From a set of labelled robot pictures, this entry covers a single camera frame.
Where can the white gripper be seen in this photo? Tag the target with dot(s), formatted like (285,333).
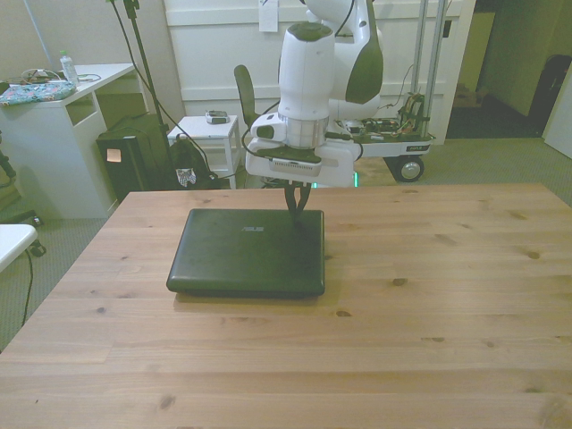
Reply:
(333,163)

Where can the black ASUS laptop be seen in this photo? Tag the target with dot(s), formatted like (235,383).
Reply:
(250,254)

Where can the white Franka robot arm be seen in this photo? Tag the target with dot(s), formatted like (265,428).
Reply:
(322,67)

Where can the small white side table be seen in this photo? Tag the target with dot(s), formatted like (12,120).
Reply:
(207,138)

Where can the black backpack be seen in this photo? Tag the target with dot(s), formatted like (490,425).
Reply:
(190,165)

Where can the white mobile cart with wheel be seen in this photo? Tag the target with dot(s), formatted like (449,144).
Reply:
(393,134)

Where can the small grey device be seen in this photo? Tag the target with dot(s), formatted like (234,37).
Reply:
(216,117)

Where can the black office chair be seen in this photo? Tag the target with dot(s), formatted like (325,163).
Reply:
(245,96)

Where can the black computer tower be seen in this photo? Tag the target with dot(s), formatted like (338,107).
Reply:
(127,161)

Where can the white paper sheet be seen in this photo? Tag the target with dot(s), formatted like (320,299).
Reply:
(267,15)

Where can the cardboard boxes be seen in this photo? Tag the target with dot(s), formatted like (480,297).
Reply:
(469,96)

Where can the black tripod stand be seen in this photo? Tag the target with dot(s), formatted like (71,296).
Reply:
(143,71)

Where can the white desk with shelf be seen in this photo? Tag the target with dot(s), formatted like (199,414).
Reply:
(58,143)

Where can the black power strip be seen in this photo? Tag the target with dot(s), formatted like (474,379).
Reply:
(36,220)

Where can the clear plastic water bottle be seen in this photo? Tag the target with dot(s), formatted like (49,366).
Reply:
(68,67)

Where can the teal patterned fabric pouch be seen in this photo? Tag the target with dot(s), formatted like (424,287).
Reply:
(33,93)

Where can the white rounded table edge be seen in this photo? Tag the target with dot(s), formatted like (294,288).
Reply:
(13,243)

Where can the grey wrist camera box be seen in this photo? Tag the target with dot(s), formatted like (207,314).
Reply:
(295,166)

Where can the aluminium frame post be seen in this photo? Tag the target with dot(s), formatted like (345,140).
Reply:
(435,49)

